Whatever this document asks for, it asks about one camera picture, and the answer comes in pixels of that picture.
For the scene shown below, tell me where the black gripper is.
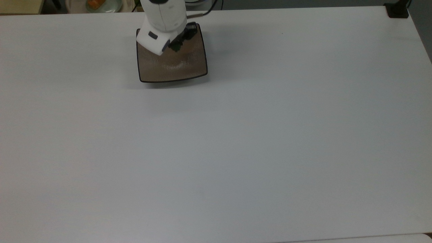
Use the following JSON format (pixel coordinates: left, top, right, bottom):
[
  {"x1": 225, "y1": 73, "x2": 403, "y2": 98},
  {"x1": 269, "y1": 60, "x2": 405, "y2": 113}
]
[{"x1": 173, "y1": 22, "x2": 199, "y2": 48}]

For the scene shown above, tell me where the brown square ceramic plate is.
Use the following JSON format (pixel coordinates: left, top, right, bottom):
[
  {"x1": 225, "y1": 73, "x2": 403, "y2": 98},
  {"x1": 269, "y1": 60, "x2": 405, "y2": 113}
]
[{"x1": 136, "y1": 22, "x2": 208, "y2": 83}]

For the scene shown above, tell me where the light wooden board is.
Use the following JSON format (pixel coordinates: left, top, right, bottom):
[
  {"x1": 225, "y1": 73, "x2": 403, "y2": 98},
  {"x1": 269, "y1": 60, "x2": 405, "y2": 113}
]
[{"x1": 0, "y1": 0, "x2": 45, "y2": 15}]

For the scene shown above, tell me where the black table clamp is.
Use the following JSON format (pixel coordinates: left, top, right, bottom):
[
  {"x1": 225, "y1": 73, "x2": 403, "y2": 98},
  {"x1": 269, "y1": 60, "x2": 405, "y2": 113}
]
[{"x1": 384, "y1": 0, "x2": 411, "y2": 19}]

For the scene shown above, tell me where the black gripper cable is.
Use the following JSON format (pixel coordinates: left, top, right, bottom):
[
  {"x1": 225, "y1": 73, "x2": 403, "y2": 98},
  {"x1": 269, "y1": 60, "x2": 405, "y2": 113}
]
[{"x1": 186, "y1": 0, "x2": 224, "y2": 18}]

